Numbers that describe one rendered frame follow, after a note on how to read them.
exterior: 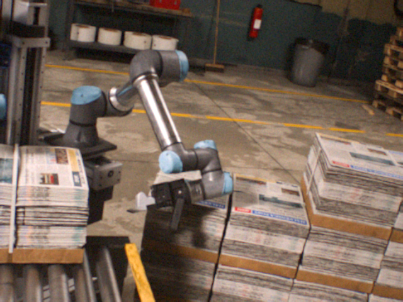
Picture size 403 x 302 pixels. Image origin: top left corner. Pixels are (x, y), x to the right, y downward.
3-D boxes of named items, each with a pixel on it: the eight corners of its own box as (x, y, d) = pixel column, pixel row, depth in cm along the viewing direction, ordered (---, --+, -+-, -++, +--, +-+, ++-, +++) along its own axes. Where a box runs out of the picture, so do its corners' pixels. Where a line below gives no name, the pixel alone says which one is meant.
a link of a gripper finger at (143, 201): (124, 195, 163) (149, 190, 168) (129, 214, 162) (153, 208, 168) (130, 194, 160) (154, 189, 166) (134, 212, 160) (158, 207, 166)
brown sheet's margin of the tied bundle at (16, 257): (22, 212, 158) (23, 199, 156) (22, 262, 132) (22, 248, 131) (2, 211, 156) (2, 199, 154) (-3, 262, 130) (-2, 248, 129)
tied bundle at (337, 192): (299, 184, 216) (313, 133, 208) (366, 197, 215) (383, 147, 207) (308, 226, 180) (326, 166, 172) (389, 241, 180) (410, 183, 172)
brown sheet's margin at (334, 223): (300, 182, 215) (302, 173, 214) (366, 196, 215) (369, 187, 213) (310, 224, 180) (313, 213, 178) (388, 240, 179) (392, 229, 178)
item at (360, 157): (314, 134, 207) (315, 131, 207) (382, 148, 207) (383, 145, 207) (328, 166, 173) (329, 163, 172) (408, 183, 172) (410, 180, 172)
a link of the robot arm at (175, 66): (89, 95, 222) (156, 43, 181) (118, 95, 232) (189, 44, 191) (94, 122, 221) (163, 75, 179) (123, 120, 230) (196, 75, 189)
